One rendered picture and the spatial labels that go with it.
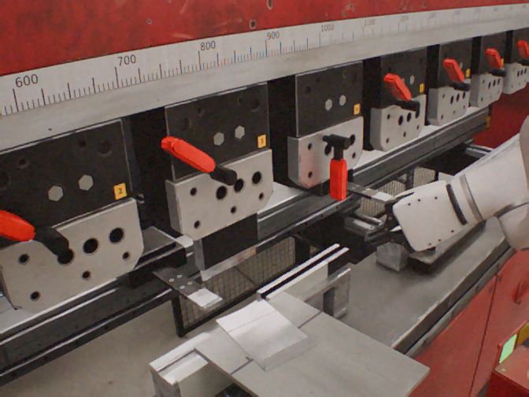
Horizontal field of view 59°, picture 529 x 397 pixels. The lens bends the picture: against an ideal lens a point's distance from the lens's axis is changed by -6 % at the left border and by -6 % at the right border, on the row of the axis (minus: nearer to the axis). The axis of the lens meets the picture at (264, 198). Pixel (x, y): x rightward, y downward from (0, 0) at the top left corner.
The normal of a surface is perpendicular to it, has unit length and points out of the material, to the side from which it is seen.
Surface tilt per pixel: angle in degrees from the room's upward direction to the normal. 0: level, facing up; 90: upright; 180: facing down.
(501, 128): 90
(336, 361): 0
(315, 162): 90
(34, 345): 90
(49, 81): 90
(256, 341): 0
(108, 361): 0
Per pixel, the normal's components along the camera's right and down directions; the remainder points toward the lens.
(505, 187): -0.51, -0.06
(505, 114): -0.72, 0.32
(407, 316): -0.04, -0.91
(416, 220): -0.35, 0.40
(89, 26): 0.70, 0.27
